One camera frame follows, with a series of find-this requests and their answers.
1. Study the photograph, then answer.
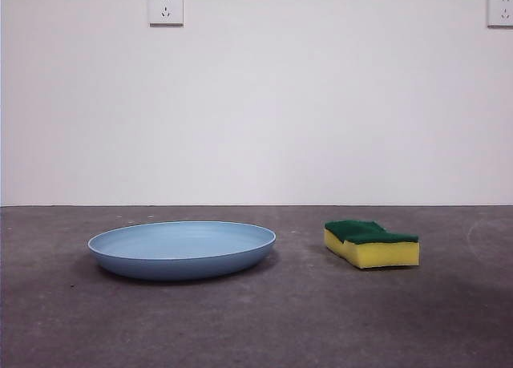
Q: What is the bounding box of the round blue plate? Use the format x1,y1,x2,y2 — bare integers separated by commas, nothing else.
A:
87,220,277,281

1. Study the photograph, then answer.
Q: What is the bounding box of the yellow sponge with green scourer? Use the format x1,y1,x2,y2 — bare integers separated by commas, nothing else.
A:
323,219,421,271

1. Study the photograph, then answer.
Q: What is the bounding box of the white wall socket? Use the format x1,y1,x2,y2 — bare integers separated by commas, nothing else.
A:
487,0,513,29
149,0,185,27

